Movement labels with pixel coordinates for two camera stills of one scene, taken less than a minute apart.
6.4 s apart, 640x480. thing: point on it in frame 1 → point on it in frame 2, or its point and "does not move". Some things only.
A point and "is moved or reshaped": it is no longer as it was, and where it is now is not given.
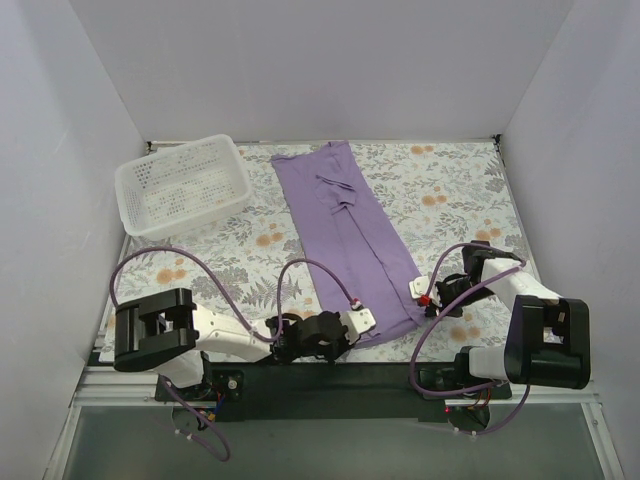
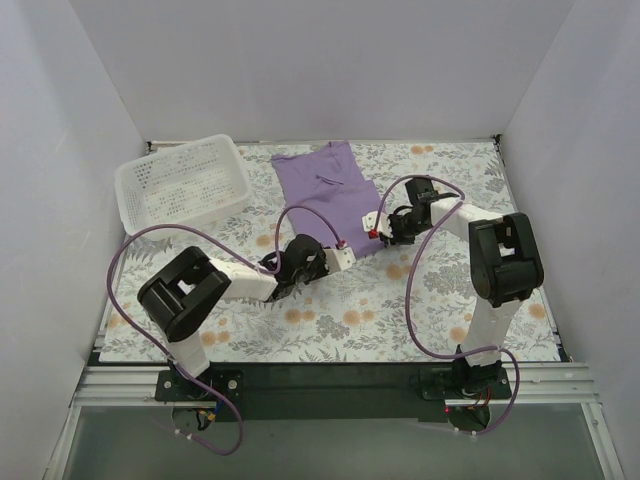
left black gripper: [341, 329] → [320, 265]
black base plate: [387, 391] does not move
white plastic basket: [180, 187] does not move
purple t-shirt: [345, 238] is moved or reshaped
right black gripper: [445, 293] → [396, 228]
